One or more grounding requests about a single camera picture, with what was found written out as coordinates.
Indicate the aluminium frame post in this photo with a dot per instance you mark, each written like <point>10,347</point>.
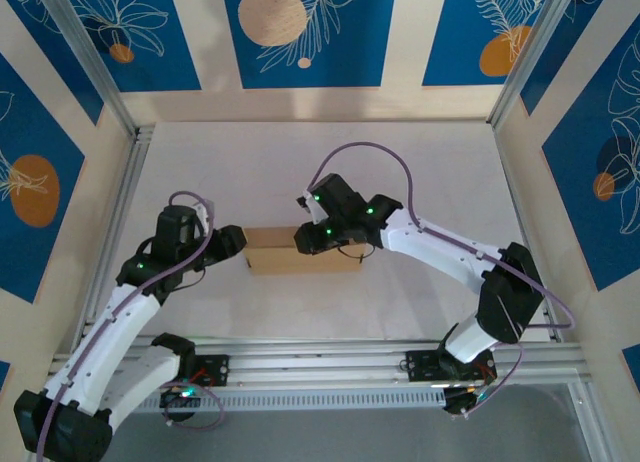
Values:
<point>90,57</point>
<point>531,57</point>

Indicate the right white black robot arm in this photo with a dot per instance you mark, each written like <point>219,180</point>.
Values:
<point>430,252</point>

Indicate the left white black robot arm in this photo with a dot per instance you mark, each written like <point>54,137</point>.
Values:
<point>110,342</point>

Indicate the aluminium base rail beam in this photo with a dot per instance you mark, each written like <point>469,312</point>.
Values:
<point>320,367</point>

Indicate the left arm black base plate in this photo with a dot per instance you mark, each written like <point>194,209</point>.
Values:
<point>215,369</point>

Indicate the blue floral wall panel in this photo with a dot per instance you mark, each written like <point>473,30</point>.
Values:
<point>450,42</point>
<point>575,207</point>
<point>350,57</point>
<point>560,62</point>
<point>45,132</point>
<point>65,74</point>
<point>150,72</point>

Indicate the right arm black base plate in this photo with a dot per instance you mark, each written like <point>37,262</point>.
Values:
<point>422,367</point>

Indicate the brown cardboard paper box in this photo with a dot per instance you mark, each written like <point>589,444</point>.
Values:
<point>280,259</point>

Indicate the aluminium side rail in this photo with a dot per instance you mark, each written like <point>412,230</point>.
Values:
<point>510,182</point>
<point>130,182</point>

